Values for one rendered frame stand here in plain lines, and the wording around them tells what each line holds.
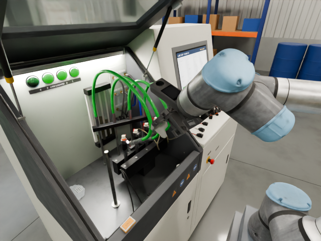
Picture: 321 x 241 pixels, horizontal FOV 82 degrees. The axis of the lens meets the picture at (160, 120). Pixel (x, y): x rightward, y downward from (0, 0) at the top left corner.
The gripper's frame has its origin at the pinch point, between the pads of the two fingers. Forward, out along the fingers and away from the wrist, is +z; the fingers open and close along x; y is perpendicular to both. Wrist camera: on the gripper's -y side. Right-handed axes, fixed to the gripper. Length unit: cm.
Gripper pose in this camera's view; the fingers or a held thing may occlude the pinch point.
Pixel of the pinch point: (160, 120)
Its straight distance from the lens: 61.6
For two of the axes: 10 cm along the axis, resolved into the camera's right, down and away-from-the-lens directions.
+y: 6.0, 8.0, -0.6
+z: -3.2, 3.0, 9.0
